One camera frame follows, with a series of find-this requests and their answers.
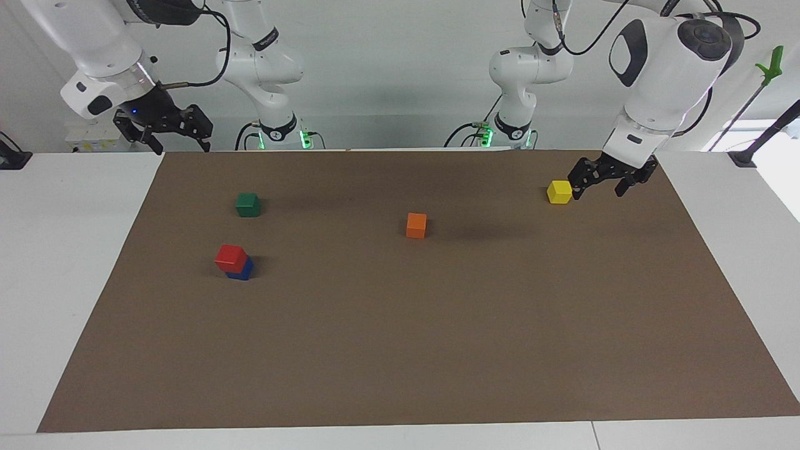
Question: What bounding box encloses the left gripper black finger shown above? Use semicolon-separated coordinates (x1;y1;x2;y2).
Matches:
615;168;656;198
567;157;604;201

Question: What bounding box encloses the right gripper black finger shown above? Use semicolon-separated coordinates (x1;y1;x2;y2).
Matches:
113;118;165;156
180;104;214;153

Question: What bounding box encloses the red wooden block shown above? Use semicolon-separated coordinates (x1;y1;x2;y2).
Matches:
214;244;249;274

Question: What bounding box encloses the blue wooden block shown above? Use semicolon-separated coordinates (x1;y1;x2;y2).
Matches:
226;256;255;281

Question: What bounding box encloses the white box with yellow label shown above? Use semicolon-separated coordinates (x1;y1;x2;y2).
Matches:
64;121;135;154

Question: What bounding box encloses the black pole with base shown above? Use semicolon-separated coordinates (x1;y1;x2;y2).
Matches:
727;99;800;168

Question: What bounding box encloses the green-tipped grey stick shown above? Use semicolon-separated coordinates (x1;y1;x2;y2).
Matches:
709;45;785;153

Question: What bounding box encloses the brown paper table mat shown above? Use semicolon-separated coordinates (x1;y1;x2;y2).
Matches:
36;149;800;434

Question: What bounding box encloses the black base cable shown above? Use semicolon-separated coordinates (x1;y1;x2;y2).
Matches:
234;121;263;151
443;94;504;148

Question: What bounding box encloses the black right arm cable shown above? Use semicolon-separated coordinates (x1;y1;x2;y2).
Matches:
153;5;233;89

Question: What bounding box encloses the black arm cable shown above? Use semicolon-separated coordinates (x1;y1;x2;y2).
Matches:
552;0;762;138
153;5;233;89

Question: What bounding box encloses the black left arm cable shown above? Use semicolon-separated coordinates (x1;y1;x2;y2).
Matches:
552;0;762;138

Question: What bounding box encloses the black clamp mount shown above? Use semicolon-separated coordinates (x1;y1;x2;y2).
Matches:
0;131;33;171

